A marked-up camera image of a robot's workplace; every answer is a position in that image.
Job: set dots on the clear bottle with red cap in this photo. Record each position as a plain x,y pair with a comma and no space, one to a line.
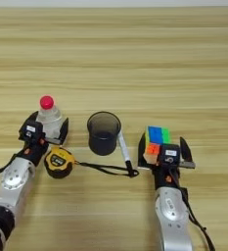
48,117

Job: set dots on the black mesh pen cup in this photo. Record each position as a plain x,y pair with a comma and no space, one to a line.
102,143

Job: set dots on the white marker with black cap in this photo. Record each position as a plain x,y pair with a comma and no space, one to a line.
123,148

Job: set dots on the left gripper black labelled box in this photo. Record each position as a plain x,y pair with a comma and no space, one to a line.
30,129

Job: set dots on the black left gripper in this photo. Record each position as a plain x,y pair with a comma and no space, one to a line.
37,152

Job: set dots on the colourful Rubik's cube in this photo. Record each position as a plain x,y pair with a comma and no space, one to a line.
156,135

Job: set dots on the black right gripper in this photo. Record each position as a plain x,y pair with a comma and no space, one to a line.
162,178

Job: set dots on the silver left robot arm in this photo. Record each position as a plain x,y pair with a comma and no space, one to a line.
14,179

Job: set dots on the yellow black tape measure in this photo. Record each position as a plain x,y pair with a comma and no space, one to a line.
58,161

